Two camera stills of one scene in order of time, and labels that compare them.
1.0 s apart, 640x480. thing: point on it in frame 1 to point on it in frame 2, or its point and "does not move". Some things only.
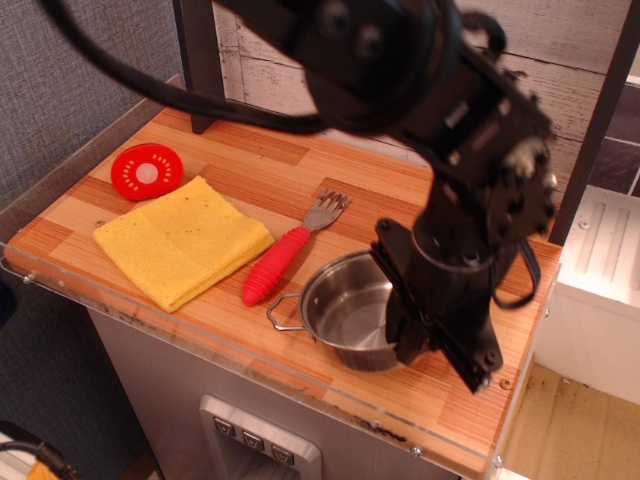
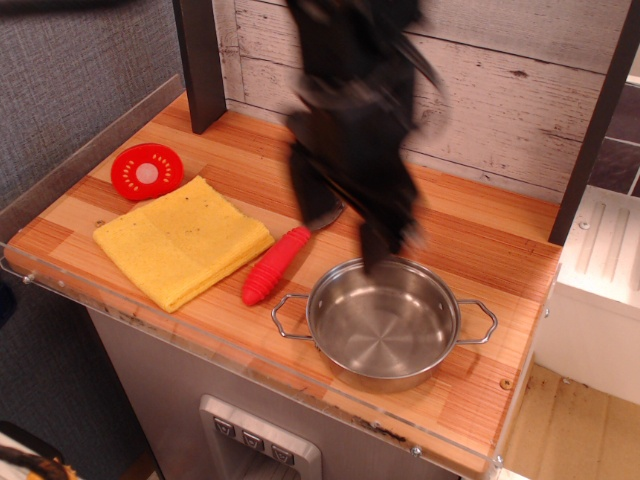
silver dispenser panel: [247, 446] does not move
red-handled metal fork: [327, 208] does not move
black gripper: [448, 267] to [350, 143]
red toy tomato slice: [146, 171] does not move
